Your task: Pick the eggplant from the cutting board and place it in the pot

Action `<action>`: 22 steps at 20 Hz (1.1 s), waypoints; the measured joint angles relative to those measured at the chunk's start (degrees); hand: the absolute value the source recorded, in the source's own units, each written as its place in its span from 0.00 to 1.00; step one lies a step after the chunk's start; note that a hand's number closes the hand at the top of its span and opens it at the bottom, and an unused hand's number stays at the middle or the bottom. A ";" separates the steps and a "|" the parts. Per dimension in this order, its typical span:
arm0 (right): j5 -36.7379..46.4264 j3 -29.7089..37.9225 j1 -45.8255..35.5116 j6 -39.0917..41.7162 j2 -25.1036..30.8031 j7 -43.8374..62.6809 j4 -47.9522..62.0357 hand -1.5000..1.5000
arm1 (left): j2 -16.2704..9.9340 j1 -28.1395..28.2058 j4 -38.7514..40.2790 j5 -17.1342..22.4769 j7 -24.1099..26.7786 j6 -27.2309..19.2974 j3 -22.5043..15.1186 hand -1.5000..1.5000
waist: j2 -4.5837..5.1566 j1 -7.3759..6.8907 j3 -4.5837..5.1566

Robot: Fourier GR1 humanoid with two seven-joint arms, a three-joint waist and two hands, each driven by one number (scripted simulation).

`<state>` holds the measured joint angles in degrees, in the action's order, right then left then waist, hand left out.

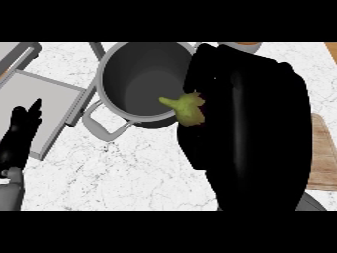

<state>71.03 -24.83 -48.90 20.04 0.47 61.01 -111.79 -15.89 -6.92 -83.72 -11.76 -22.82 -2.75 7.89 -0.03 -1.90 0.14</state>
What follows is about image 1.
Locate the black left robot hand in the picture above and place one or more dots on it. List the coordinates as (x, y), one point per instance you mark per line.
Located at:
(15, 145)

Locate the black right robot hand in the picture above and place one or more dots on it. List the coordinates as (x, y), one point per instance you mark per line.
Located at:
(258, 131)

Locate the eggplant with green stem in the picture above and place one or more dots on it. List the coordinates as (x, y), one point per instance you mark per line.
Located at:
(188, 108)

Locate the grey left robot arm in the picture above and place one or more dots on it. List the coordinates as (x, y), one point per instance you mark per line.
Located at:
(2, 197)

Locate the wooden cutting board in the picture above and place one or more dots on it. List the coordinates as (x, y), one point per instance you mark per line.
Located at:
(326, 154)

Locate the grey metal pot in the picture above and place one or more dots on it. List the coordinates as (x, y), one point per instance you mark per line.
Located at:
(141, 82)

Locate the large flat grey panel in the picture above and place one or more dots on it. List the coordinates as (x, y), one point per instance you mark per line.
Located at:
(35, 105)

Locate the grey panel edge bar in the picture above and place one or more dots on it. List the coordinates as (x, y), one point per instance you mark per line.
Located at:
(82, 105)

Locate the grey round container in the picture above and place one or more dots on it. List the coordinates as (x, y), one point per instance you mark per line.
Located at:
(246, 47)

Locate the small flat grey panel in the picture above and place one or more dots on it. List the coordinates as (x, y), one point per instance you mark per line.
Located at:
(4, 56)

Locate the thin grey bar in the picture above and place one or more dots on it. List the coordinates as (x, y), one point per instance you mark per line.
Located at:
(98, 51)

